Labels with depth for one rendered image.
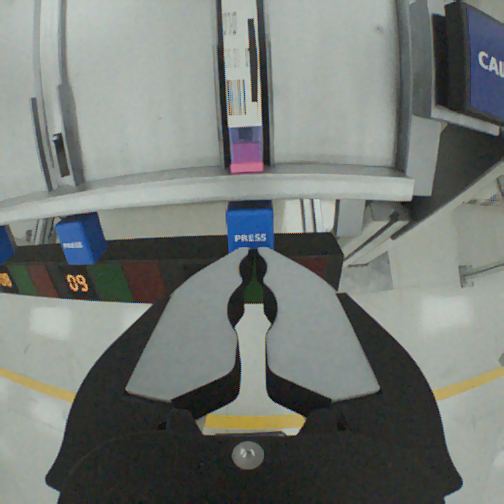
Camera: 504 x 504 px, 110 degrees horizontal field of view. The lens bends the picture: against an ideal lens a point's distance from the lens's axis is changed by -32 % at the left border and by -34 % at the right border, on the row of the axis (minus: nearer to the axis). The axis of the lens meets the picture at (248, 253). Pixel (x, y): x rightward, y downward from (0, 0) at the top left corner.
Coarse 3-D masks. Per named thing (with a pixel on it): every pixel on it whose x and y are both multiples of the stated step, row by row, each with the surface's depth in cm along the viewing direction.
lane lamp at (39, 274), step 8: (32, 264) 17; (40, 264) 17; (32, 272) 18; (40, 272) 18; (48, 272) 18; (32, 280) 18; (40, 280) 18; (48, 280) 18; (40, 288) 19; (48, 288) 19; (48, 296) 19; (56, 296) 19
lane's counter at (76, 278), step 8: (64, 272) 18; (72, 272) 18; (80, 272) 18; (64, 280) 18; (72, 280) 18; (80, 280) 18; (88, 280) 18; (72, 288) 18; (80, 288) 18; (88, 288) 18; (72, 296) 19; (80, 296) 19; (88, 296) 19; (96, 296) 19
